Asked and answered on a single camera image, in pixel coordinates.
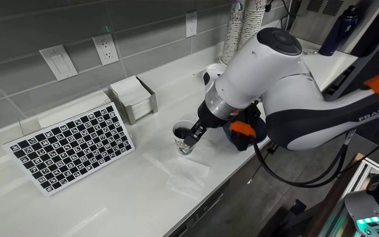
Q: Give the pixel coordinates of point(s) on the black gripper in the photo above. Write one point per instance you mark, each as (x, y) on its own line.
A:
(205, 119)

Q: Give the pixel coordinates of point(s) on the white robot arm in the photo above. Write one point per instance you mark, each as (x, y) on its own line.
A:
(267, 91)

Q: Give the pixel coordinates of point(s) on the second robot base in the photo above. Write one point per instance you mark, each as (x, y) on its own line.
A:
(356, 209)

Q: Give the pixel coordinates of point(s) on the patterned paper cup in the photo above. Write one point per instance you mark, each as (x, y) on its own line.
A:
(180, 130)

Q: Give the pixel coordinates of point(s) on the blue bowl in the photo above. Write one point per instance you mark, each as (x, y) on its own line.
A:
(240, 141)

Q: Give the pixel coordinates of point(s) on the small white bowl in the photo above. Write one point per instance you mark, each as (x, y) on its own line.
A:
(213, 71)

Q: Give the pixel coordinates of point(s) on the left paper cup stack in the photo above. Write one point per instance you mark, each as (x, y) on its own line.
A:
(233, 30)

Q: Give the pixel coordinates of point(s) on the paper cup stack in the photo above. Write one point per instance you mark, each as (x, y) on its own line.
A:
(233, 30)
(252, 13)

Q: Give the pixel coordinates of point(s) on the right paper cup stack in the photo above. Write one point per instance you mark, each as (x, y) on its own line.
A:
(252, 13)

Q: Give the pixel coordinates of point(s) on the white paper napkin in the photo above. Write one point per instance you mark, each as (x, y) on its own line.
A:
(185, 173)

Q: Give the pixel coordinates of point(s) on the white power outlet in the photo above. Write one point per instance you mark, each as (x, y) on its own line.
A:
(190, 23)
(105, 48)

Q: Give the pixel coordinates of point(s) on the checkered calibration board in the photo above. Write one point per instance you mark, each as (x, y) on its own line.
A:
(61, 154)

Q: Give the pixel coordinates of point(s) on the dark blue water bottle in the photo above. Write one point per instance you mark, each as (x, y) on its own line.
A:
(340, 29)

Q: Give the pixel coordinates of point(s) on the orange cable clip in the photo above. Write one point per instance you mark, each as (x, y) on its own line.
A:
(239, 126)

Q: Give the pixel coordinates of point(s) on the white light switch plate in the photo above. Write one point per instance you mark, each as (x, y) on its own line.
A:
(59, 62)

